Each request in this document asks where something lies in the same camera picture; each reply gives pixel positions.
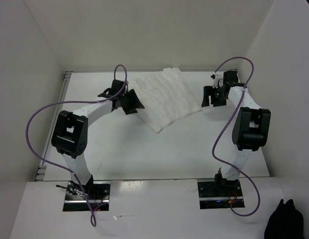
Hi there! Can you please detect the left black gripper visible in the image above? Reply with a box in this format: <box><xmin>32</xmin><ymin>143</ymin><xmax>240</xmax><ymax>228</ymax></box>
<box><xmin>118</xmin><ymin>88</ymin><xmax>144</xmax><ymax>115</ymax></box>

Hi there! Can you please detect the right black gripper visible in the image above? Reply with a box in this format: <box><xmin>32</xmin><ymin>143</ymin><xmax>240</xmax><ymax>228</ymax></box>
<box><xmin>201</xmin><ymin>85</ymin><xmax>227</xmax><ymax>107</ymax></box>

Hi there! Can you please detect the white pleated skirt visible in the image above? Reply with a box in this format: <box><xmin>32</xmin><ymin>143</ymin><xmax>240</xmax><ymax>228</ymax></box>
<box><xmin>128</xmin><ymin>68</ymin><xmax>202</xmax><ymax>134</ymax></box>

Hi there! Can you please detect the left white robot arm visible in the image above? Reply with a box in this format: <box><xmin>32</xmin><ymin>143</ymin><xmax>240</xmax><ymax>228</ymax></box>
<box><xmin>51</xmin><ymin>80</ymin><xmax>145</xmax><ymax>199</ymax></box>

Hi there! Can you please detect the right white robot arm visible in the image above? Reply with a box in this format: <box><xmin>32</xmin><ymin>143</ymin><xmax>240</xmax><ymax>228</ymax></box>
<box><xmin>202</xmin><ymin>70</ymin><xmax>271</xmax><ymax>196</ymax></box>

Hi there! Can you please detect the black cloth bag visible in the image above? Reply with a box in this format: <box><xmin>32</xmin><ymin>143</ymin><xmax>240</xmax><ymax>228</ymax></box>
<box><xmin>264</xmin><ymin>199</ymin><xmax>305</xmax><ymax>239</ymax></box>

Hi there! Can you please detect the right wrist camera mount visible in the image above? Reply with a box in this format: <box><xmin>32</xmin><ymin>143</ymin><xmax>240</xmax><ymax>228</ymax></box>
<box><xmin>211</xmin><ymin>73</ymin><xmax>223</xmax><ymax>89</ymax></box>

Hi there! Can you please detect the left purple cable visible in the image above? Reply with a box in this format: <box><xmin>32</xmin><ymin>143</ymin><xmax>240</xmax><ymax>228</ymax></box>
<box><xmin>25</xmin><ymin>64</ymin><xmax>129</xmax><ymax>228</ymax></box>

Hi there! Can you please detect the aluminium table frame rail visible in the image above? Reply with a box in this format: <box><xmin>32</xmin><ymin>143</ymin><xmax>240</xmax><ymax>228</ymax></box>
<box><xmin>35</xmin><ymin>71</ymin><xmax>73</xmax><ymax>182</ymax></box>

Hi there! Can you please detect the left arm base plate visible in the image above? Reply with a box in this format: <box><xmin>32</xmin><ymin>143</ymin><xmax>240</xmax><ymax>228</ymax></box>
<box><xmin>56</xmin><ymin>181</ymin><xmax>110</xmax><ymax>212</ymax></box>

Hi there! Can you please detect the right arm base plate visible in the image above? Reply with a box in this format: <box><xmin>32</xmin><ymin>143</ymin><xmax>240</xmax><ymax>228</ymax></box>
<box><xmin>197</xmin><ymin>181</ymin><xmax>245</xmax><ymax>210</ymax></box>

